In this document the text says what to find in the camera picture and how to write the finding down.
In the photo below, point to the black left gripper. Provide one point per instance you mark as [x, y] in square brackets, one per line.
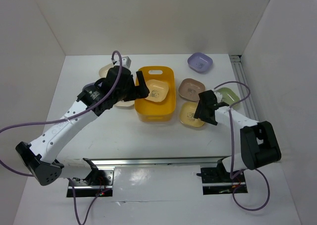
[138, 91]

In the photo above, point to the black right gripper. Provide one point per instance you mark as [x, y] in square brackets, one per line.
[200, 109]

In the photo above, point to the yellow panda plate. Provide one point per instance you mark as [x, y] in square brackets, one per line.
[158, 90]

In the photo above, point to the purple plate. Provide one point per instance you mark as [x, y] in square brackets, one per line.
[200, 62]
[87, 86]

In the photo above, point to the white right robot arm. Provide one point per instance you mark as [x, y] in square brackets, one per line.
[253, 143]

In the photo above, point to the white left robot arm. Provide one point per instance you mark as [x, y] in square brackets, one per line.
[39, 156]

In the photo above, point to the yellow plastic bin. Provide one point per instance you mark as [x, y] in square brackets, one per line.
[157, 112]

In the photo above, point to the cream panda plate front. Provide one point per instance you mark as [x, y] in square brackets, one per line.
[123, 104]

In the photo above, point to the cream panda plate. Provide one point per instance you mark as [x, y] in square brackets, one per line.
[123, 104]
[104, 70]

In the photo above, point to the green panda plate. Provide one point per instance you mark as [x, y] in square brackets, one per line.
[228, 96]

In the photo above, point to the brown panda plate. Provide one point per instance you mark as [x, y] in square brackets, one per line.
[190, 89]

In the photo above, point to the cream panda plate back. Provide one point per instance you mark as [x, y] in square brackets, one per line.
[104, 70]

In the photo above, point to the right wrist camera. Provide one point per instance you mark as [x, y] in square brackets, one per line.
[220, 101]

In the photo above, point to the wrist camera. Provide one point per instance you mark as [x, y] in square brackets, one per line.
[220, 101]
[126, 62]

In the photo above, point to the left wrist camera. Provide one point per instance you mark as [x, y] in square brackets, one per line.
[126, 62]

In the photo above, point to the aluminium table edge rail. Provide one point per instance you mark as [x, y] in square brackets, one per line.
[102, 163]

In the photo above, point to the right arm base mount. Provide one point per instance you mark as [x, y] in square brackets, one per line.
[215, 182]

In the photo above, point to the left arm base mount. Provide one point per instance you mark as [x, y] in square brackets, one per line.
[97, 183]

